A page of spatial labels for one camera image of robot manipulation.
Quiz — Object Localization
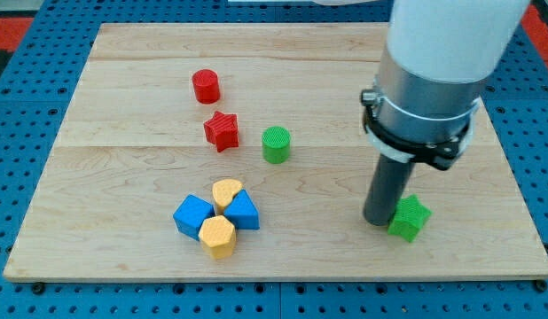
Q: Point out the blue triangle block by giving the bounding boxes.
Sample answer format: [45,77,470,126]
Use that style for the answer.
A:
[223,190,260,230]

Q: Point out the green cylinder block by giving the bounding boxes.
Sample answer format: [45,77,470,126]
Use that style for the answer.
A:
[262,126,291,164]

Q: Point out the wooden board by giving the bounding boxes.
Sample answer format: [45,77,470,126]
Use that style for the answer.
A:
[4,23,548,283]

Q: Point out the yellow hexagon block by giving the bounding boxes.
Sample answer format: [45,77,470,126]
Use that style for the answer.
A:
[199,215,237,260]

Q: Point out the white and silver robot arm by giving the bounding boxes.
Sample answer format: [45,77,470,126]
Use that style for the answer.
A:
[360,0,529,226]

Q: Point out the blue cube block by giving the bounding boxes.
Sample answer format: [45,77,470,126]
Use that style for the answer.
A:
[173,194,215,241]

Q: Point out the red star block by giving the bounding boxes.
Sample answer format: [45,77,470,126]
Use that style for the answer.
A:
[204,111,239,152]

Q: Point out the yellow heart block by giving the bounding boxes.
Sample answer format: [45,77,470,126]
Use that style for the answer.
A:
[212,179,243,215]

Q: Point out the red cylinder block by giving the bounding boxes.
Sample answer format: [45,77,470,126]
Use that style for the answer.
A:
[192,69,221,104]

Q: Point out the green star block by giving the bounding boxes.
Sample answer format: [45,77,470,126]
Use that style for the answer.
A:
[388,194,433,243]

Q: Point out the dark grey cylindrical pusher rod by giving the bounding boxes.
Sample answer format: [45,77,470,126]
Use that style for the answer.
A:
[364,155,415,226]

